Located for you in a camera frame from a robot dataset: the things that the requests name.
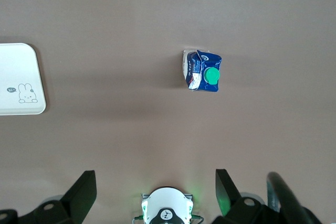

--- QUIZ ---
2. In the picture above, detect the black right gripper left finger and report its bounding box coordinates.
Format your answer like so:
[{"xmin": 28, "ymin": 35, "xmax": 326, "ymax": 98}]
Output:
[{"xmin": 0, "ymin": 170, "xmax": 97, "ymax": 224}]

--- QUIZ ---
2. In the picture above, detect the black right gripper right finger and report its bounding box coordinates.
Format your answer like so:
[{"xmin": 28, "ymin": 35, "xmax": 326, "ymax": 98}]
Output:
[{"xmin": 212, "ymin": 168, "xmax": 279, "ymax": 224}]

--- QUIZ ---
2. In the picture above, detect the cream rabbit print tray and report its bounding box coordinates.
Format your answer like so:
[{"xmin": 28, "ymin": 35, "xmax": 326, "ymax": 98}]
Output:
[{"xmin": 0, "ymin": 42, "xmax": 47, "ymax": 116}]

